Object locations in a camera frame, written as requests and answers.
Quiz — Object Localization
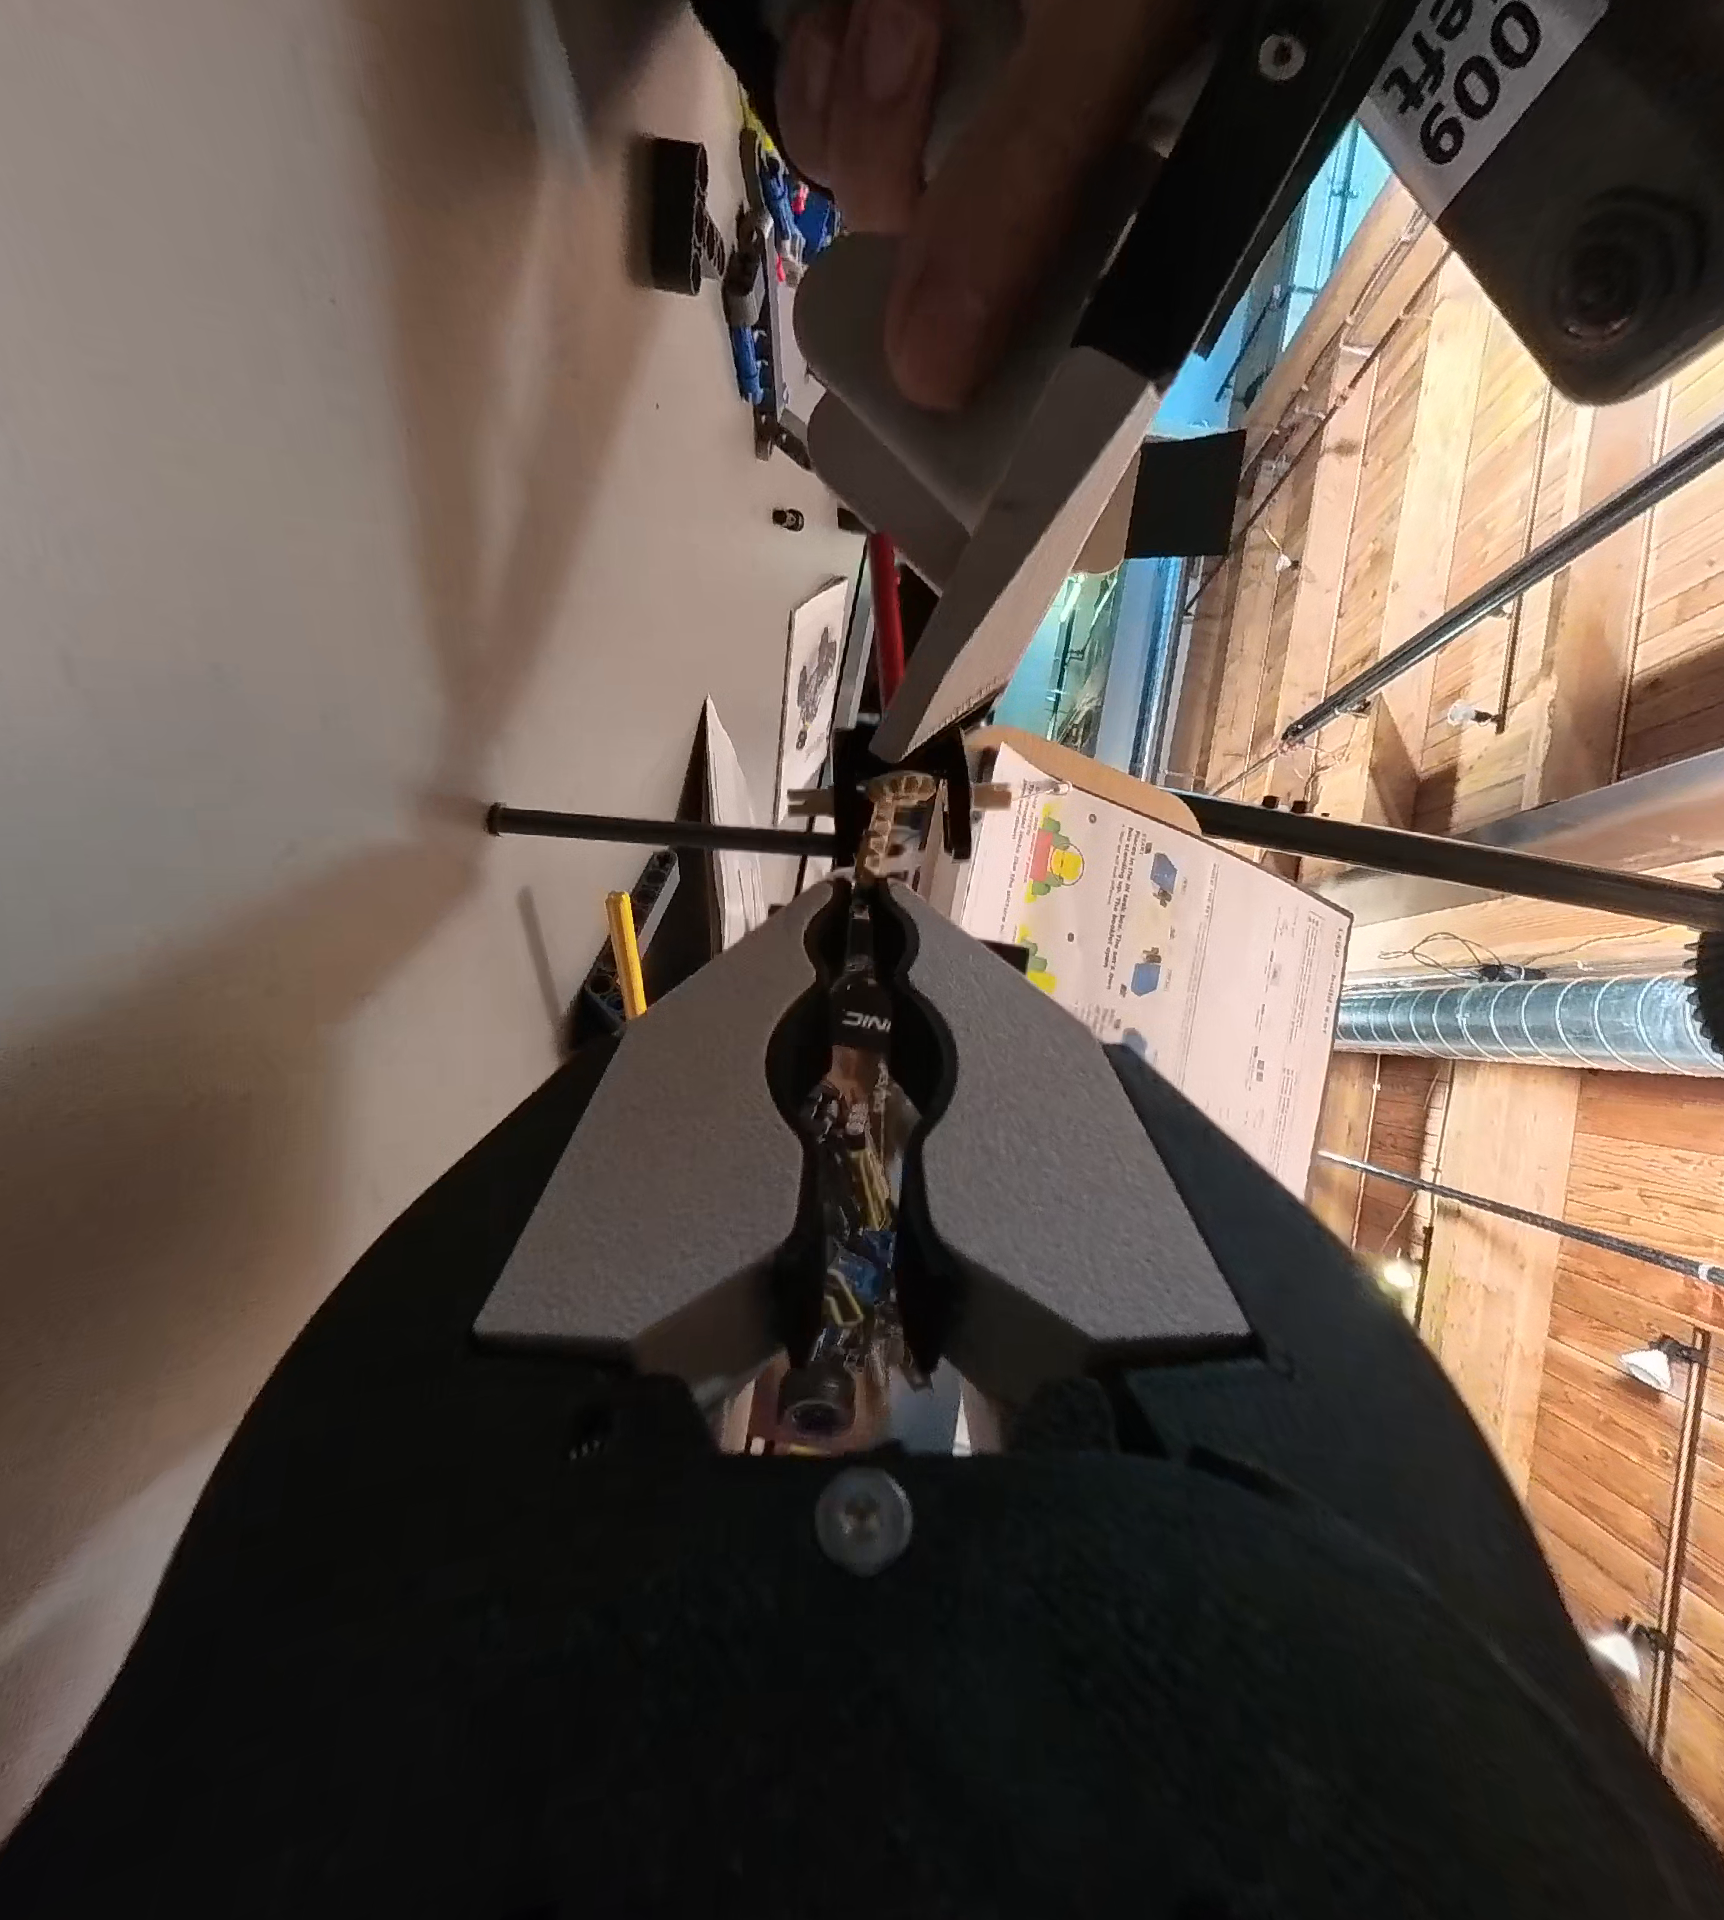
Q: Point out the silver ventilation duct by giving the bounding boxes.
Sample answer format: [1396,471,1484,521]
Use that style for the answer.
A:
[1333,969,1724,1077]

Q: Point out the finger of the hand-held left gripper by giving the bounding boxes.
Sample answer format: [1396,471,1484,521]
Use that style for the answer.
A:
[793,235,1168,767]

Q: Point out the grey lego beam with yellow axle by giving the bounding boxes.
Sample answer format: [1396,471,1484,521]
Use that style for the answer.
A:
[568,844,688,1056]

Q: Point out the black lego beam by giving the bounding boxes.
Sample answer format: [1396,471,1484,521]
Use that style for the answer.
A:
[635,133,718,298]

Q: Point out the blue and black brick model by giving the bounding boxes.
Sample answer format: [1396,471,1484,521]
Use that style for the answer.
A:
[711,81,852,469]

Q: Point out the grey corrugated pipe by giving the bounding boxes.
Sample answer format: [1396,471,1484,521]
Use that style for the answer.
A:
[1138,557,1198,786]

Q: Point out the printed instruction sheet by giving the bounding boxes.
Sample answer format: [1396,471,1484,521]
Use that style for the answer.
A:
[956,730,1355,1202]

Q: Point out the sheet with vehicle print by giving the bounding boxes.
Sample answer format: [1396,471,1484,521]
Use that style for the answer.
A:
[775,574,861,755]

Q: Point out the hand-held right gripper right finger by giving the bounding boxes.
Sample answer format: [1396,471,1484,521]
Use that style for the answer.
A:
[867,877,1253,1409]

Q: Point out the black lego frame with red axle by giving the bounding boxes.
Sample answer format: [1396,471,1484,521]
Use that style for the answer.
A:
[784,532,1018,889]

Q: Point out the thin ceiling cable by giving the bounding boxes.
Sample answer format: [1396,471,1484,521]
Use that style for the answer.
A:
[1318,1145,1724,1330]

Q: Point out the open instruction booklet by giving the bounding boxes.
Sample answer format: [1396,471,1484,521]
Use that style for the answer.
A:
[694,695,807,965]

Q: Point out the black ceiling rail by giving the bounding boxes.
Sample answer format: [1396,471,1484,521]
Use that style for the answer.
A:
[1277,355,1724,743]

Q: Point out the dark grey lego axle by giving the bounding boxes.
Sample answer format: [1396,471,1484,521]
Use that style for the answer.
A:
[484,801,841,861]

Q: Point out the tan and black board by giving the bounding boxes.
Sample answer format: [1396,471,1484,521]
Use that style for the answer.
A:
[1085,429,1250,570]

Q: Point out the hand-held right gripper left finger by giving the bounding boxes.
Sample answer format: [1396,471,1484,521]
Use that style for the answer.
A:
[472,876,852,1398]

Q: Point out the person's left hand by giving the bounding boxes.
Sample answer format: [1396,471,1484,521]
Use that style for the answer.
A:
[772,0,1205,412]

